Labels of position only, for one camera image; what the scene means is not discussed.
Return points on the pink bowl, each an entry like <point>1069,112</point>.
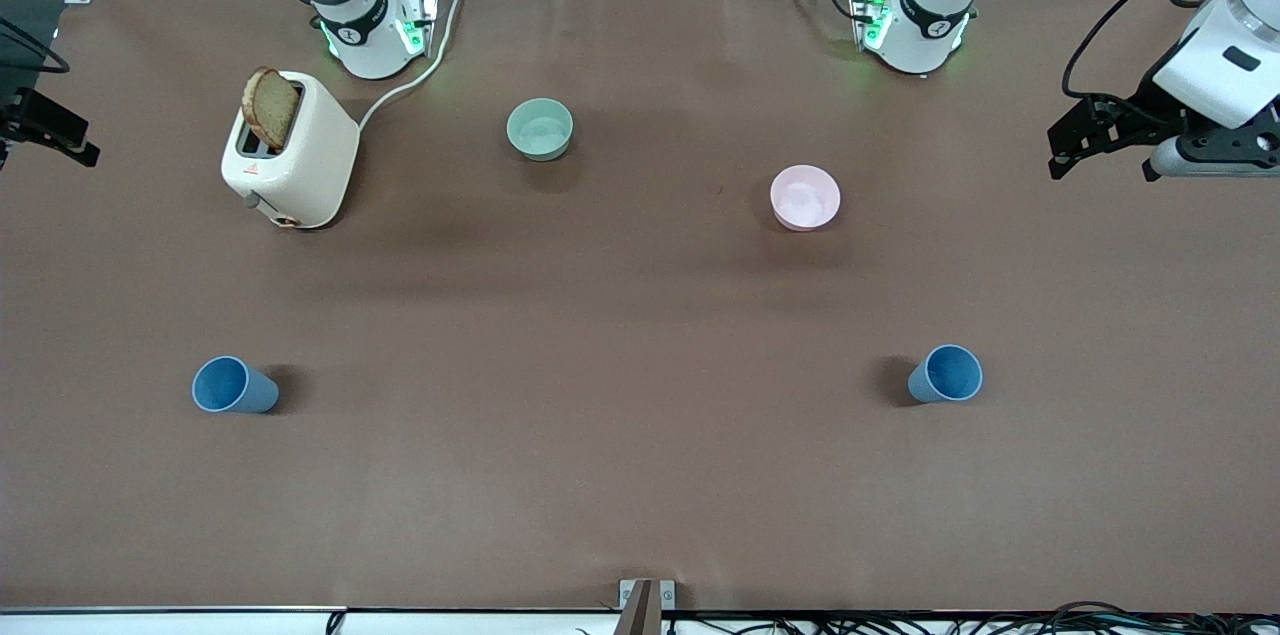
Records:
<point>805,198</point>

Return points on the blue plastic cup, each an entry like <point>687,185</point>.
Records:
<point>235,385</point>
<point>945,375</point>

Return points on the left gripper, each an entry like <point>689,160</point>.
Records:
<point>1146,104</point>

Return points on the brown table cover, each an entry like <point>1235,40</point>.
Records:
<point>640,465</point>

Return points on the metal camera stand bracket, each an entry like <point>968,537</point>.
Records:
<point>645,605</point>

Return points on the mint green bowl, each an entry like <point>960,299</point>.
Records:
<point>540,130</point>

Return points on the brown bread slice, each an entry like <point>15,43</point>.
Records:
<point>270,110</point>

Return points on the cream white toaster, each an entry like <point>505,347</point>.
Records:
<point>300,165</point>

